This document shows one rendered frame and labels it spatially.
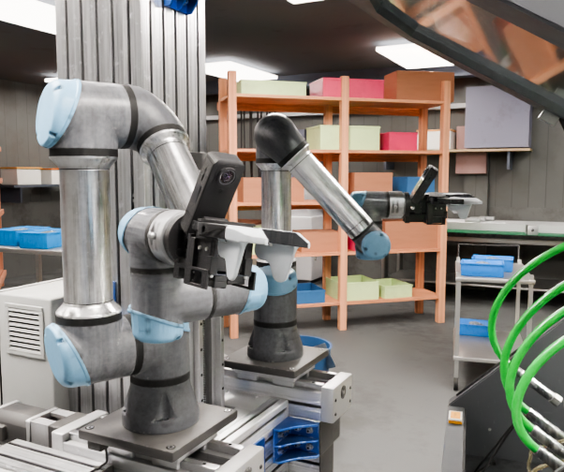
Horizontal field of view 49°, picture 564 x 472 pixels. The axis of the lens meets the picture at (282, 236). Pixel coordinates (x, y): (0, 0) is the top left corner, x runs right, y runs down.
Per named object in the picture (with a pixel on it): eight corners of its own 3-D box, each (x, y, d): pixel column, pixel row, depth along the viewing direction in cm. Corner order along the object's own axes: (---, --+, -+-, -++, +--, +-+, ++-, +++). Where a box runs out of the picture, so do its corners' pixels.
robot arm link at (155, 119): (158, 121, 125) (252, 325, 103) (107, 117, 119) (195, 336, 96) (178, 76, 118) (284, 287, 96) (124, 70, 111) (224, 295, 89)
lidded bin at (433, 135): (456, 150, 804) (457, 130, 802) (451, 149, 771) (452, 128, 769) (423, 151, 824) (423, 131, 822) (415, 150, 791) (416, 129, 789)
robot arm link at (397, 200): (386, 189, 178) (391, 194, 170) (402, 189, 178) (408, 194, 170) (385, 214, 179) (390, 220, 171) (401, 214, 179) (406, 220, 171)
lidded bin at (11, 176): (24, 184, 906) (24, 167, 903) (42, 184, 890) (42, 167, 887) (-1, 184, 867) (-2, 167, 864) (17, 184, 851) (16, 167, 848)
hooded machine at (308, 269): (330, 278, 898) (331, 185, 885) (313, 285, 844) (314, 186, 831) (288, 274, 929) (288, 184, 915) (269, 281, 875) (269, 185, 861)
